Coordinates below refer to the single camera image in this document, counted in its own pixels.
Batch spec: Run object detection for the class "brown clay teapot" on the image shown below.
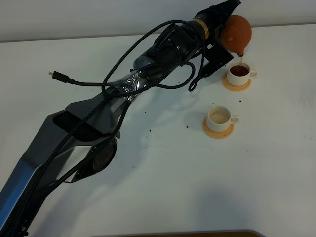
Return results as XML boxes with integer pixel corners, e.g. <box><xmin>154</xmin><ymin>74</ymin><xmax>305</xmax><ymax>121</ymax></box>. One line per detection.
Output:
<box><xmin>221</xmin><ymin>15</ymin><xmax>252</xmax><ymax>57</ymax></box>

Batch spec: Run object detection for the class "near white teacup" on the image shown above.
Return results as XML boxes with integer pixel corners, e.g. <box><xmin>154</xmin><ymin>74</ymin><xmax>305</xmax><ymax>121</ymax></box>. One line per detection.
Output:
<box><xmin>206</xmin><ymin>106</ymin><xmax>239</xmax><ymax>133</ymax></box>

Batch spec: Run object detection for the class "left braided black cable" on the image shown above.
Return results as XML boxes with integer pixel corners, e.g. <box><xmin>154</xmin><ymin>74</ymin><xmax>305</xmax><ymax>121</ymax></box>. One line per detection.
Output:
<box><xmin>7</xmin><ymin>19</ymin><xmax>208</xmax><ymax>235</ymax></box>

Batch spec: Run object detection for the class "far orange round coaster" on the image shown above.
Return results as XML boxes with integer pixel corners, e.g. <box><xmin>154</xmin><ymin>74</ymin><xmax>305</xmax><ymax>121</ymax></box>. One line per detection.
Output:
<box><xmin>222</xmin><ymin>72</ymin><xmax>252</xmax><ymax>92</ymax></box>

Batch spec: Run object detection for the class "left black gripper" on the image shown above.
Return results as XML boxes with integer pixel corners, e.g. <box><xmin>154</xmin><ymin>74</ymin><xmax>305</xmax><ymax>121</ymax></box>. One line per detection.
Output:
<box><xmin>190</xmin><ymin>0</ymin><xmax>241</xmax><ymax>46</ymax></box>

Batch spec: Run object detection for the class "far white teacup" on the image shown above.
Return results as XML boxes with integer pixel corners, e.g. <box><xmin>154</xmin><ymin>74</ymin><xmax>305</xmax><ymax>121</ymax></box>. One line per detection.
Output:
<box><xmin>227</xmin><ymin>62</ymin><xmax>258</xmax><ymax>86</ymax></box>

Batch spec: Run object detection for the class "white teacup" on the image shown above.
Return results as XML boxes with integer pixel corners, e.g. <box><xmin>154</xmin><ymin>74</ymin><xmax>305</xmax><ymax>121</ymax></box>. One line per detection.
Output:
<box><xmin>206</xmin><ymin>106</ymin><xmax>239</xmax><ymax>133</ymax></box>
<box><xmin>227</xmin><ymin>62</ymin><xmax>258</xmax><ymax>86</ymax></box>

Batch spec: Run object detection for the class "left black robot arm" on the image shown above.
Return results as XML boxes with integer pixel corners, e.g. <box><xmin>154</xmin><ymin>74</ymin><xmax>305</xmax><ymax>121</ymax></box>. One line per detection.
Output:
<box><xmin>0</xmin><ymin>0</ymin><xmax>240</xmax><ymax>237</ymax></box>

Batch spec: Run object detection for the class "loose black usb cable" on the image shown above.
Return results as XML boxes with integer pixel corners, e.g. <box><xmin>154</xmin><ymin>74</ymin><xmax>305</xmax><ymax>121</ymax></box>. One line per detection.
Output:
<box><xmin>48</xmin><ymin>61</ymin><xmax>196</xmax><ymax>89</ymax></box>

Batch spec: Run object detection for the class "orange round coaster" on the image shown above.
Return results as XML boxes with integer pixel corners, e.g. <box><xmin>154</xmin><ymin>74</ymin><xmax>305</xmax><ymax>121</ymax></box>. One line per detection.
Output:
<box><xmin>222</xmin><ymin>72</ymin><xmax>252</xmax><ymax>92</ymax></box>
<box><xmin>202</xmin><ymin>117</ymin><xmax>235</xmax><ymax>139</ymax></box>

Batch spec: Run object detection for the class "near orange round coaster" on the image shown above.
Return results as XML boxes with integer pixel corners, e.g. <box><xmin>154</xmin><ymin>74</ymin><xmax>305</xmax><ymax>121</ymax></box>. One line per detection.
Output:
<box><xmin>202</xmin><ymin>117</ymin><xmax>235</xmax><ymax>139</ymax></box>

